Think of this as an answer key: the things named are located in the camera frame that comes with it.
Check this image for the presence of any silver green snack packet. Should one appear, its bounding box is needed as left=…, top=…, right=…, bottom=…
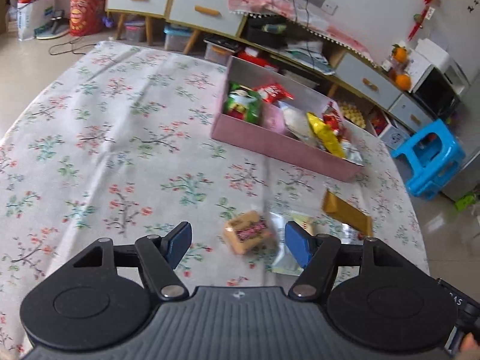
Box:
left=268, top=211, right=364, bottom=276

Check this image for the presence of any gold snack bar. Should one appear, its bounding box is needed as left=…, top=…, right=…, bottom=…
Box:
left=322, top=189, right=374, bottom=237

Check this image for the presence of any tan biscuit packet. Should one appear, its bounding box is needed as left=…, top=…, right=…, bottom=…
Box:
left=222, top=211, right=273, bottom=255

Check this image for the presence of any green cartoon girl snack packet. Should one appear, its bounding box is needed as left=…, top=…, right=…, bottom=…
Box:
left=223, top=81, right=263, bottom=125

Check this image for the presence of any white snack packet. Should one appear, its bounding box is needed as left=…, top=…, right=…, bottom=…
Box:
left=279, top=102, right=317, bottom=148

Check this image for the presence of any person's right hand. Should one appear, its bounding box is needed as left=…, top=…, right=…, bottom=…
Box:
left=460, top=333, right=479, bottom=353

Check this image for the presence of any yellow snack packet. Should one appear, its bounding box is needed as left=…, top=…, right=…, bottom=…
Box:
left=307, top=112, right=346, bottom=158

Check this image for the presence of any floral tablecloth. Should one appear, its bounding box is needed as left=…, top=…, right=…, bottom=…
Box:
left=1, top=41, right=428, bottom=359

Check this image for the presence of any blue plastic stool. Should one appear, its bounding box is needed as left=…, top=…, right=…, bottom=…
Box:
left=391, top=119, right=465, bottom=200

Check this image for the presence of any white patterned box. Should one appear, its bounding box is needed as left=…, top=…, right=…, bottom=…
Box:
left=368, top=107, right=410, bottom=150

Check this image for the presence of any pink cardboard box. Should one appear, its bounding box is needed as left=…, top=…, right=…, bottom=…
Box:
left=211, top=57, right=363, bottom=181

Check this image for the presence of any yellow egg tray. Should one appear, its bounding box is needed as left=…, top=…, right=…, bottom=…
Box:
left=338, top=102, right=366, bottom=128

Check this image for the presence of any red snack packet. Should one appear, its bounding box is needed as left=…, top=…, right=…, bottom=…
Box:
left=255, top=83, right=294, bottom=104

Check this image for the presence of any lower orange fruit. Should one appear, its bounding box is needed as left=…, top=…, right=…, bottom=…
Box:
left=394, top=73, right=412, bottom=91

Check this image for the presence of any orange fruit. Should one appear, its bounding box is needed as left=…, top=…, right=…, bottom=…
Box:
left=394, top=73, right=412, bottom=91
left=391, top=44, right=408, bottom=64

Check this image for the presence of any black microwave oven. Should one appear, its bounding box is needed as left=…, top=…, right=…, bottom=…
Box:
left=404, top=50, right=460, bottom=119

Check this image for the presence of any red box under cabinet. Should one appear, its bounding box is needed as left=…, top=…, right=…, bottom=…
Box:
left=237, top=46, right=279, bottom=72

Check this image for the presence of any upper orange fruit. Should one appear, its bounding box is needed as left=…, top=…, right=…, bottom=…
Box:
left=391, top=44, right=408, bottom=64

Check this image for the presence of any clear storage bin blue lid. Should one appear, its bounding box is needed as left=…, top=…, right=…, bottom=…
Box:
left=163, top=24, right=193, bottom=52

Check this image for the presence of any wooden TV cabinet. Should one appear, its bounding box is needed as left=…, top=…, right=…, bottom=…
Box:
left=106, top=0, right=435, bottom=132

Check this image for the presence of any red festive gift bag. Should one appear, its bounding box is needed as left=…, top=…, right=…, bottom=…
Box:
left=70, top=0, right=105, bottom=37

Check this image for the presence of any pink cloth cover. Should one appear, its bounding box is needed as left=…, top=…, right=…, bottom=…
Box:
left=228, top=0, right=374, bottom=64

